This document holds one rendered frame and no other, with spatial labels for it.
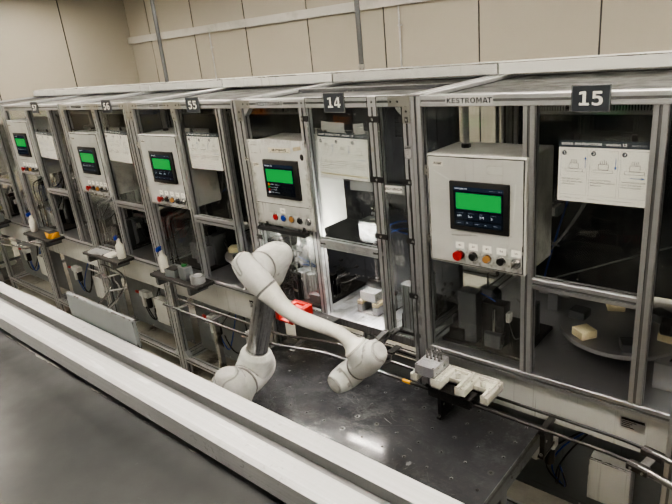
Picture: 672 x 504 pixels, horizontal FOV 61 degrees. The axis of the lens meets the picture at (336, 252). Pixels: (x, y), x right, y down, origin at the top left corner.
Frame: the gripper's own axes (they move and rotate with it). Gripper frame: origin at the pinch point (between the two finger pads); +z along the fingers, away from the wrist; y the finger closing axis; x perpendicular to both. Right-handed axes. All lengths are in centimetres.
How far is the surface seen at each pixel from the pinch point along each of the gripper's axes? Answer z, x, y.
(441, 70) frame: 99, 31, 105
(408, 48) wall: 379, 238, 110
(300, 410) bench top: -28, 36, -34
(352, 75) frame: 99, 92, 105
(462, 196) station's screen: 17, -25, 63
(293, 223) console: 20, 75, 38
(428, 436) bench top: -11.4, -22.6, -33.8
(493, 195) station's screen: 17, -38, 64
